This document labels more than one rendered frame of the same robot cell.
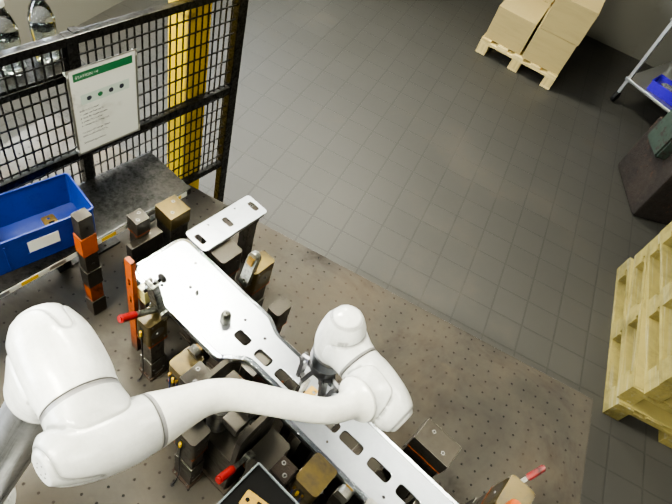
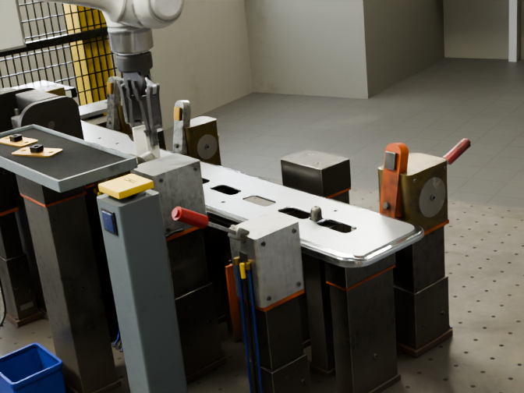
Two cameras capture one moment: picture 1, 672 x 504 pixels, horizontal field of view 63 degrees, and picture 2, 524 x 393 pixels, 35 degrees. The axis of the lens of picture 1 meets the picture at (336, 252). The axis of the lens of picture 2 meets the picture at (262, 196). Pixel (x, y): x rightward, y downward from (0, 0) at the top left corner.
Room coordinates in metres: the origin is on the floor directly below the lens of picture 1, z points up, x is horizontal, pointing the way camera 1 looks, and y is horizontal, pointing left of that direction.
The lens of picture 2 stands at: (-0.75, -1.12, 1.54)
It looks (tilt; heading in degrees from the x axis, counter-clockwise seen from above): 20 degrees down; 28
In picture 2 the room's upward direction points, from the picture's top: 6 degrees counter-clockwise
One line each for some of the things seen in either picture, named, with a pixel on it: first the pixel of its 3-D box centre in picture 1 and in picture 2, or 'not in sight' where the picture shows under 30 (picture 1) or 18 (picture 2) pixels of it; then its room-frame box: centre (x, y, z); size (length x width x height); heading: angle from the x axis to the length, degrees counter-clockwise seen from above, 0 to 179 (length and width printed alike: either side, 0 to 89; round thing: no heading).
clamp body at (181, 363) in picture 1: (180, 391); not in sight; (0.61, 0.27, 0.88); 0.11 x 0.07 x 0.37; 156
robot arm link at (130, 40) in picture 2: (329, 354); (131, 38); (0.68, -0.08, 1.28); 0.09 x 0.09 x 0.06
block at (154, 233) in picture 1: (145, 264); not in sight; (0.99, 0.58, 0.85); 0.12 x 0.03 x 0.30; 156
